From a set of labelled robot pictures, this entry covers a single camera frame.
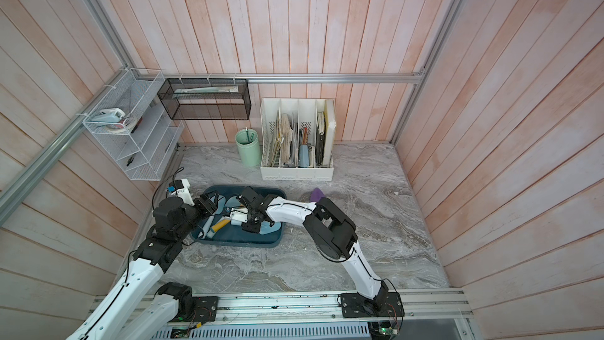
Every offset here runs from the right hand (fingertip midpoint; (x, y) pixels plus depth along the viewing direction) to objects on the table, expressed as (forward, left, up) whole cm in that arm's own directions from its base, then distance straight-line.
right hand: (247, 219), depth 94 cm
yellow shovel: (-3, +9, +3) cm, 10 cm away
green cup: (+29, +2, +14) cm, 32 cm away
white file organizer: (+43, -23, +21) cm, 53 cm away
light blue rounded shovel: (-5, +4, +23) cm, 23 cm away
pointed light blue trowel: (-4, -8, +1) cm, 9 cm away
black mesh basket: (+46, +21, +26) cm, 57 cm away
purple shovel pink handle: (+13, -29, 0) cm, 31 cm away
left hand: (-1, +7, +19) cm, 20 cm away
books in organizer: (+31, -17, +11) cm, 37 cm away
